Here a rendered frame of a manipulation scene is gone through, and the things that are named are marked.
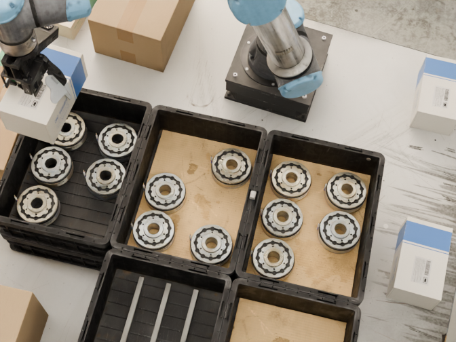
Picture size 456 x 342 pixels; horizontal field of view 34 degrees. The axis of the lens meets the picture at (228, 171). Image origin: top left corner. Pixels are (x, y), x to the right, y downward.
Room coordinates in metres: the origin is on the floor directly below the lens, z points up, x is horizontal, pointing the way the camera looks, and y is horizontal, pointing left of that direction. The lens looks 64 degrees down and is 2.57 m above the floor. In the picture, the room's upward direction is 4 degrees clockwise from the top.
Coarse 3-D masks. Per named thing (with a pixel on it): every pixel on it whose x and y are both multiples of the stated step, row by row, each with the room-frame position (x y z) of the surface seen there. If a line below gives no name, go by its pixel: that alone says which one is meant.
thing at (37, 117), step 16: (48, 48) 0.98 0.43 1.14; (64, 48) 0.98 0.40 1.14; (64, 64) 0.94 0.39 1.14; (80, 64) 0.95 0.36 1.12; (80, 80) 0.94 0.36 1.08; (16, 96) 0.85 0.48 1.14; (32, 96) 0.85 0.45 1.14; (48, 96) 0.85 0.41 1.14; (64, 96) 0.87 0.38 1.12; (0, 112) 0.81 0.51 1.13; (16, 112) 0.81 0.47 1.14; (32, 112) 0.81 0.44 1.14; (48, 112) 0.81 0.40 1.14; (64, 112) 0.85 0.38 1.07; (16, 128) 0.80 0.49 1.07; (32, 128) 0.79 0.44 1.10; (48, 128) 0.78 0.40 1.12
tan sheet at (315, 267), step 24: (312, 168) 0.88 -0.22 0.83; (336, 168) 0.88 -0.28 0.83; (264, 192) 0.80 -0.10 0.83; (312, 192) 0.81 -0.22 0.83; (312, 216) 0.74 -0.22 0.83; (360, 216) 0.75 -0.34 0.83; (288, 240) 0.67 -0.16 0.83; (312, 240) 0.67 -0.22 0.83; (312, 264) 0.61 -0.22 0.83; (336, 264) 0.62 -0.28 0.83; (336, 288) 0.55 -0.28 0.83
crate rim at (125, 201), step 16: (176, 112) 0.96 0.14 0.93; (192, 112) 0.96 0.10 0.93; (256, 128) 0.93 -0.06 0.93; (144, 144) 0.86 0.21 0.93; (256, 160) 0.84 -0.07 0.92; (256, 176) 0.79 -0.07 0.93; (128, 192) 0.73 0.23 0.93; (240, 224) 0.66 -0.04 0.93; (112, 240) 0.60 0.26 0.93; (240, 240) 0.62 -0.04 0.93; (160, 256) 0.57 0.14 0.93; (176, 256) 0.57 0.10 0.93; (224, 272) 0.54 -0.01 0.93
